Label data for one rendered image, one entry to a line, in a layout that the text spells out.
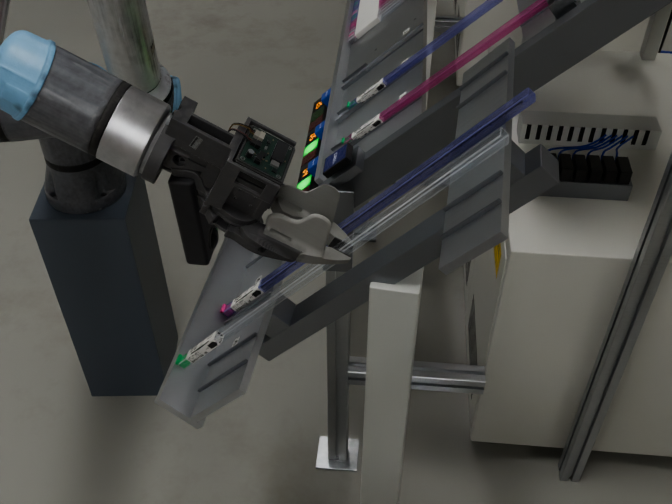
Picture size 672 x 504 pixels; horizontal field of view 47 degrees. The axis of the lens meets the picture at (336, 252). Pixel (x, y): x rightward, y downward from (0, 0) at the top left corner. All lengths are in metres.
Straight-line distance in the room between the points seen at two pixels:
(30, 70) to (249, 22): 2.65
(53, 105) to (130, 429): 1.23
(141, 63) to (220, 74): 1.67
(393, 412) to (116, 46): 0.70
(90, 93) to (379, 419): 0.63
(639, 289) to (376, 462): 0.51
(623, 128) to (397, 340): 0.76
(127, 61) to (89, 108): 0.61
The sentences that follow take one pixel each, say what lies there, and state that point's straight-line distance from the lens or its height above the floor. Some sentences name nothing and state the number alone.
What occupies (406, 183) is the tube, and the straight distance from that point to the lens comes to 0.83.
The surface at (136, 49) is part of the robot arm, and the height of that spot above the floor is 0.89.
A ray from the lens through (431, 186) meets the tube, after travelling 0.70.
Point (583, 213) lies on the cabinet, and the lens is 1.42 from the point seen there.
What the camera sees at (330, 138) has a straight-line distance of 1.34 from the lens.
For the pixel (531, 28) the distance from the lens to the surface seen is 1.16.
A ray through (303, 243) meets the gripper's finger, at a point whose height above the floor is 0.99.
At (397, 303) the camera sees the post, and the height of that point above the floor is 0.82.
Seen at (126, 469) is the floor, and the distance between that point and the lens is 1.80.
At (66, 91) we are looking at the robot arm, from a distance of 0.72.
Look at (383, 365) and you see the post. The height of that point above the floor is 0.70.
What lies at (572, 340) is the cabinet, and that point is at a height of 0.41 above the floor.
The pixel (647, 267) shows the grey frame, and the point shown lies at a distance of 1.32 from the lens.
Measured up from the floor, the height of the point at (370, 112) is 0.77.
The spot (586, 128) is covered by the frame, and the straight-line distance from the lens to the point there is 1.56.
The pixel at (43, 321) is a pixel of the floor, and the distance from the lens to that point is 2.14.
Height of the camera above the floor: 1.49
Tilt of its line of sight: 43 degrees down
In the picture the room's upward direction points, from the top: straight up
